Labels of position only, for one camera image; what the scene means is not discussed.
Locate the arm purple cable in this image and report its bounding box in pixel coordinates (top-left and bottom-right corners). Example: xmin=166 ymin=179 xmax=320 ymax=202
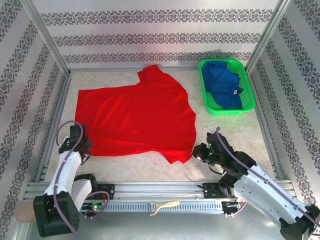
xmin=52 ymin=120 xmax=110 ymax=237
xmin=216 ymin=126 xmax=320 ymax=227

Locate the green plastic basket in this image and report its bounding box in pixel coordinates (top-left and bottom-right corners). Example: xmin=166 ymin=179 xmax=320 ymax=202
xmin=198 ymin=58 xmax=256 ymax=116

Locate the aluminium frame post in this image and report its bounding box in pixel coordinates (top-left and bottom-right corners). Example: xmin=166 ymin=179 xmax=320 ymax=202
xmin=21 ymin=0 xmax=73 ymax=76
xmin=245 ymin=0 xmax=298 ymax=75

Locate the pink round object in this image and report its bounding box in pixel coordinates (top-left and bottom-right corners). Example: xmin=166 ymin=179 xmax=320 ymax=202
xmin=16 ymin=201 xmax=36 ymax=223

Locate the beige peeler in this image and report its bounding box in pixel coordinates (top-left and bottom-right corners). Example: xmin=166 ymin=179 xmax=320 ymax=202
xmin=147 ymin=200 xmax=180 ymax=217

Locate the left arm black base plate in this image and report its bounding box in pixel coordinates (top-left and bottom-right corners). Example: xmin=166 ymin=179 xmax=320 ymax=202
xmin=69 ymin=183 xmax=116 ymax=200

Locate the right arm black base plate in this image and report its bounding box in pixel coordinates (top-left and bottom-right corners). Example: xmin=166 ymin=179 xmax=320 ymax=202
xmin=201 ymin=182 xmax=250 ymax=200

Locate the circuit board with green light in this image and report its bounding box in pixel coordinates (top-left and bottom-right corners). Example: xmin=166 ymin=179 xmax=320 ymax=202
xmin=81 ymin=202 xmax=103 ymax=211

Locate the aluminium mounting rail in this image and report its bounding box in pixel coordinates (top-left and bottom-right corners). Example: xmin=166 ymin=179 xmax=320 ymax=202
xmin=23 ymin=181 xmax=295 ymax=201

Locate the red t-shirt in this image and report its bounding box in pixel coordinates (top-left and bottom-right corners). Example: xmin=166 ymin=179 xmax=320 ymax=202
xmin=74 ymin=64 xmax=198 ymax=165

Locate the blue t-shirt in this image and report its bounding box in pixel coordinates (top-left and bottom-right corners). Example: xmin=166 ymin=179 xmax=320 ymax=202
xmin=201 ymin=61 xmax=244 ymax=110

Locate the circuit board with white plugs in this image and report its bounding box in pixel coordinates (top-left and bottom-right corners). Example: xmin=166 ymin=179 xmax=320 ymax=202
xmin=221 ymin=201 xmax=243 ymax=211

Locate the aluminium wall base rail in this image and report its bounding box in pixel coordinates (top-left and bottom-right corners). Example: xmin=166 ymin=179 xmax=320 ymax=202
xmin=68 ymin=65 xmax=248 ymax=74

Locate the slotted grey cable duct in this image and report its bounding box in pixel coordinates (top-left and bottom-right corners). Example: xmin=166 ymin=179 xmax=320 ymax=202
xmin=39 ymin=201 xmax=224 ymax=214

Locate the aluminium side rail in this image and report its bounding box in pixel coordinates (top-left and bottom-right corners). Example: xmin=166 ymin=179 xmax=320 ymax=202
xmin=34 ymin=73 xmax=73 ymax=182
xmin=244 ymin=71 xmax=287 ymax=181

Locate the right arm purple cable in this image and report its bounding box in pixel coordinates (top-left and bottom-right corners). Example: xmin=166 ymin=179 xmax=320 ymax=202
xmin=216 ymin=126 xmax=320 ymax=227

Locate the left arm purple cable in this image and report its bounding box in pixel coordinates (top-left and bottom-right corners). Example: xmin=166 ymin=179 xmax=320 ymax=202
xmin=52 ymin=120 xmax=110 ymax=237

